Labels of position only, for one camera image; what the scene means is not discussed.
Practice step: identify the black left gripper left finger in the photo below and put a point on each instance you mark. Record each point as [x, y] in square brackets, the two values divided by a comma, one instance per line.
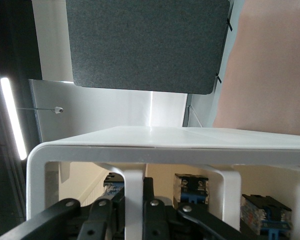
[65, 215]

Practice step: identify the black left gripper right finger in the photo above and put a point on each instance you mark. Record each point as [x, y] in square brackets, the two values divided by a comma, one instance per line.
[155, 220]

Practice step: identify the orange push button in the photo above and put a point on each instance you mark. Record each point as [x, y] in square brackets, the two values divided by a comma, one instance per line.
[112, 190]

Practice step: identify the white drawer cabinet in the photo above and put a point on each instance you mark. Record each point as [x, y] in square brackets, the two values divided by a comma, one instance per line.
[165, 155]

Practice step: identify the blue black contact block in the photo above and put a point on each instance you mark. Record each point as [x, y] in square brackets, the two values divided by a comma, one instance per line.
[190, 190]
[265, 215]

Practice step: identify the white board panel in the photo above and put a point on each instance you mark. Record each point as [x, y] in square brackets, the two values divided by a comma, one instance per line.
[102, 112]

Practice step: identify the white light strip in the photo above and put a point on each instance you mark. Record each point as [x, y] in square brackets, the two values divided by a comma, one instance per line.
[12, 117]

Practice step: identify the black panel clip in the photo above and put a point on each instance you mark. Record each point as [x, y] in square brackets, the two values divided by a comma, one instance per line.
[218, 78]
[229, 25]

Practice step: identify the dark grey felt panel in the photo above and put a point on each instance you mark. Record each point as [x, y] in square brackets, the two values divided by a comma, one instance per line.
[145, 45]

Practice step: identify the small white dome camera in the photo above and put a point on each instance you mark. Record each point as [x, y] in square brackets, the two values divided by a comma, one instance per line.
[58, 110]

